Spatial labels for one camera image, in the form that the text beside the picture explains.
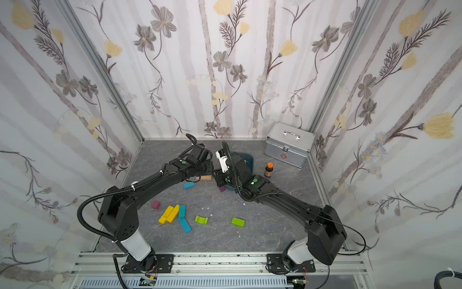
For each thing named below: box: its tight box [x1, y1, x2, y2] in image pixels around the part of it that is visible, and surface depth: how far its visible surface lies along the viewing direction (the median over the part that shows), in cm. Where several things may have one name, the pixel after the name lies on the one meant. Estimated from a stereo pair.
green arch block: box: [194, 215, 209, 225], surface depth 86 cm
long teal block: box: [178, 216, 193, 234], surface depth 86 cm
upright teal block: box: [179, 204, 186, 218], surface depth 90 cm
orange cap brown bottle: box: [264, 161, 274, 178], surface depth 100 cm
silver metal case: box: [264, 122, 316, 170], surface depth 104 cm
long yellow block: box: [165, 204, 180, 224], surface depth 88 cm
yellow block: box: [158, 205, 174, 225], surface depth 89 cm
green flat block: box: [231, 217, 246, 229], surface depth 85 cm
